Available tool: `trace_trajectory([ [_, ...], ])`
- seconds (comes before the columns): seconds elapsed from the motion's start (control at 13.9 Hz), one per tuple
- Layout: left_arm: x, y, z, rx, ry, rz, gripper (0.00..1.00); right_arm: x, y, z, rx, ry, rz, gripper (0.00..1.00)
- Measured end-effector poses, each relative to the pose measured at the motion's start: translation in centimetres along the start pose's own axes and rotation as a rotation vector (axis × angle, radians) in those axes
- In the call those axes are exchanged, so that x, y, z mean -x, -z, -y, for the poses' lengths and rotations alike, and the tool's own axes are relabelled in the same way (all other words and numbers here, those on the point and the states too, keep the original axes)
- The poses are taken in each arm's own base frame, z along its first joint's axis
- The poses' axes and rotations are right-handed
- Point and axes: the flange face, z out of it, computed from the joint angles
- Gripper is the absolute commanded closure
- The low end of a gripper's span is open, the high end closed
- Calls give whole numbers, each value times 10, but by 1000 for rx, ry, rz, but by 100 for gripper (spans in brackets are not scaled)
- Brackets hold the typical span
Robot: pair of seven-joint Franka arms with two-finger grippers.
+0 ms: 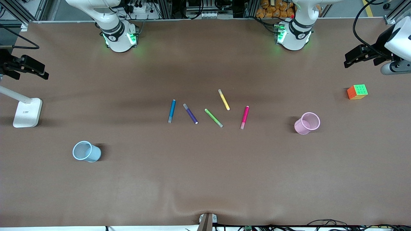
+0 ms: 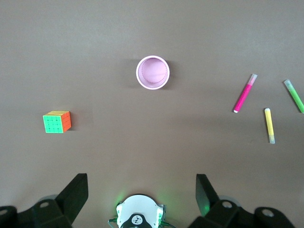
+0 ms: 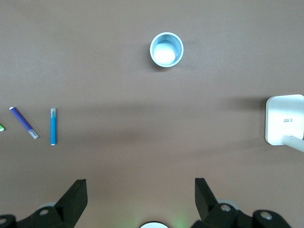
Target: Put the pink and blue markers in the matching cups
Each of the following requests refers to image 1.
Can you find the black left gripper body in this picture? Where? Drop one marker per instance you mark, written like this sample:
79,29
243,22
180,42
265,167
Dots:
381,41

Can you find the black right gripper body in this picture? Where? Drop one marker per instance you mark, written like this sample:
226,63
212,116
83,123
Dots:
5,61

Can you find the pink marker pen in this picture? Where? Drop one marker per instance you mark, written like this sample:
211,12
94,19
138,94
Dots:
245,115

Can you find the blue marker pen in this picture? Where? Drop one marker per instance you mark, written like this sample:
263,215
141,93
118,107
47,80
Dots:
172,110

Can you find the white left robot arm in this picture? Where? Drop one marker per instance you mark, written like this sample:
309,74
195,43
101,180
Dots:
293,41

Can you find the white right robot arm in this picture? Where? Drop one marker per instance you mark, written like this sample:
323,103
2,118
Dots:
118,41

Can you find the colourful puzzle cube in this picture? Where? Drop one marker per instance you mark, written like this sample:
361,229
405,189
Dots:
359,90

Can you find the black caster wheel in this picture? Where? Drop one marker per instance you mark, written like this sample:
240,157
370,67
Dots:
387,5

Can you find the pink plastic cup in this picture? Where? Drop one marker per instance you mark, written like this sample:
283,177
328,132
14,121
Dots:
301,128

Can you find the orange snack packets pile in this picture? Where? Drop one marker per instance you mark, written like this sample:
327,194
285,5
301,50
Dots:
273,9

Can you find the light blue plastic cup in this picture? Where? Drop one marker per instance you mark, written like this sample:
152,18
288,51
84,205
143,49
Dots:
93,155

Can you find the white power strip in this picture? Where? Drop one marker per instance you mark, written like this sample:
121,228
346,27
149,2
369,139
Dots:
141,8

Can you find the yellow marker pen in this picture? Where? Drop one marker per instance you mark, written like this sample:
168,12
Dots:
224,100

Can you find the green marker pen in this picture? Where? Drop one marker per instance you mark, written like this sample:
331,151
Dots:
213,117

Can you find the white terminal block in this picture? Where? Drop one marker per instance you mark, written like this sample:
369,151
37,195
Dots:
208,14

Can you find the purple marker pen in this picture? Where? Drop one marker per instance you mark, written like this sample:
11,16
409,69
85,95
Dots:
191,115

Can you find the brown table cover sheet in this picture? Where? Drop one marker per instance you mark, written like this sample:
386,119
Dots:
205,179

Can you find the aluminium frame profile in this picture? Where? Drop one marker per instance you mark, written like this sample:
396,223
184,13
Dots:
396,12
16,12

